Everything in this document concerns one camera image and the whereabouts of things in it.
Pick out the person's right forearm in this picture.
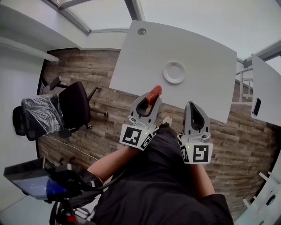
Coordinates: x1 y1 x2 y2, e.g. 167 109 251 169
190 163 216 198

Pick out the plastic-wrapped black chair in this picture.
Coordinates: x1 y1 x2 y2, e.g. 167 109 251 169
12 95 65 141

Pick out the person's left forearm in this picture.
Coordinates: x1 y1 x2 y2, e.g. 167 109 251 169
86 145 141 184

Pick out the black office chair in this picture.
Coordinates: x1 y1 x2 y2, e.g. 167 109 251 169
40 76 109 139

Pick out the thick black cable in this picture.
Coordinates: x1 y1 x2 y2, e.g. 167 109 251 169
96 169 126 191

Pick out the black monitor screen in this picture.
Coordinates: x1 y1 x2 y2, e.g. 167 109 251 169
3 159 71 200

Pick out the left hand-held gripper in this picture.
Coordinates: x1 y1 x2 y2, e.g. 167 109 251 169
119 92 162 152

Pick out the black smartphone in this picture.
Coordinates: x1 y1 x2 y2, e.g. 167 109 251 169
252 98 262 116

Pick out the large white table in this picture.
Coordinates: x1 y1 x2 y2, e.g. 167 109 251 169
109 20 238 123

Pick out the white rack frame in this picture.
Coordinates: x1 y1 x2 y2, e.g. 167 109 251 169
242 171 281 225

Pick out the person's black clothing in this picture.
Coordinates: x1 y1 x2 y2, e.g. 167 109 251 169
76 123 233 225

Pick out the white round plate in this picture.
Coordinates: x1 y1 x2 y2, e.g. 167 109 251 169
162 61 186 84

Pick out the white floor cable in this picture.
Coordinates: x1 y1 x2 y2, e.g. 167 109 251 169
43 134 99 161

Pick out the grey window frame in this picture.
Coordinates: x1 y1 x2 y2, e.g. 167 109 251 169
52 0 145 36

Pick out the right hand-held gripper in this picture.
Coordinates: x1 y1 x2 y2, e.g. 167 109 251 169
177 101 214 165

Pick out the red block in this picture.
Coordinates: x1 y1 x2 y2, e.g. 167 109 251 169
146 85 162 106

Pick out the small white table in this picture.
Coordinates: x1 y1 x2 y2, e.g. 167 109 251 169
234 54 281 127

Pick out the black equipment stand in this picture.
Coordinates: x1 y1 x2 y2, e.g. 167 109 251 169
49 197 97 225

